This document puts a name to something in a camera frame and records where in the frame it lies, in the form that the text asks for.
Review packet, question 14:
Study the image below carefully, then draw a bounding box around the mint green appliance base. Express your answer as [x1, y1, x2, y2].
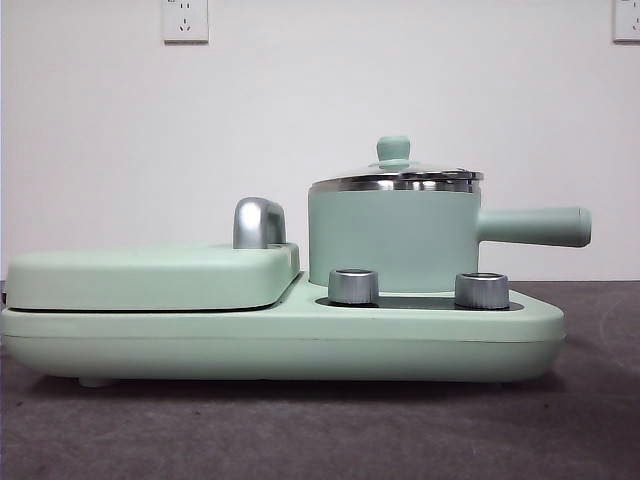
[0, 272, 567, 389]

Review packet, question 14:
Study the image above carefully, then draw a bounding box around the white wall socket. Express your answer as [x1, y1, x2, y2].
[161, 0, 210, 45]
[612, 0, 640, 44]

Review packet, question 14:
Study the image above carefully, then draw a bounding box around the silver griddle cover handle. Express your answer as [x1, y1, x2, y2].
[232, 196, 287, 250]

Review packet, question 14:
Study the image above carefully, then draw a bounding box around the silver control knob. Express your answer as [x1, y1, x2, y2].
[327, 268, 380, 305]
[453, 271, 510, 309]

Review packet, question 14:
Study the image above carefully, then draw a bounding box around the mint green pot with handle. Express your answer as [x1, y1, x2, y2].
[306, 177, 594, 294]

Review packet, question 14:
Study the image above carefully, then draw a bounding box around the black control panel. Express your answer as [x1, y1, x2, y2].
[315, 294, 524, 311]

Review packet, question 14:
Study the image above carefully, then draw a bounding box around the glass lid with green knob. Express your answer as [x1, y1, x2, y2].
[312, 134, 485, 184]

